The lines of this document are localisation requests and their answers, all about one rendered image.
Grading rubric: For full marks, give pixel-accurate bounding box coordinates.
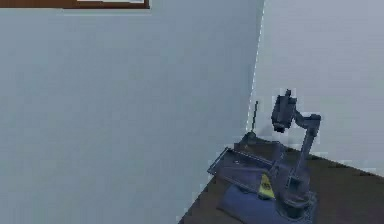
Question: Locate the dark blue grey machine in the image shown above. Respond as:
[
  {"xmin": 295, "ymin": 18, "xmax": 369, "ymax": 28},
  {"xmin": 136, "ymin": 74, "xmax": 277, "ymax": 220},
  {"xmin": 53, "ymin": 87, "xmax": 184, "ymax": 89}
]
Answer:
[{"xmin": 206, "ymin": 88, "xmax": 323, "ymax": 219}]

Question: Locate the blue floor mat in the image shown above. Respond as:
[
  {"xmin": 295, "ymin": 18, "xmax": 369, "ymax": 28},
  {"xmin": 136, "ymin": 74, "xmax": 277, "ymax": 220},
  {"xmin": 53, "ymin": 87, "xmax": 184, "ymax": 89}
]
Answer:
[{"xmin": 216, "ymin": 184, "xmax": 318, "ymax": 224}]

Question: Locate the brown framed wall picture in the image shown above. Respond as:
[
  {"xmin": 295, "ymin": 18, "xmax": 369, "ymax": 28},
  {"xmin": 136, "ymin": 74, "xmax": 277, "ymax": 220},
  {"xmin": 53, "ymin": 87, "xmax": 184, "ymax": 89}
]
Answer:
[{"xmin": 0, "ymin": 0, "xmax": 151, "ymax": 10}]

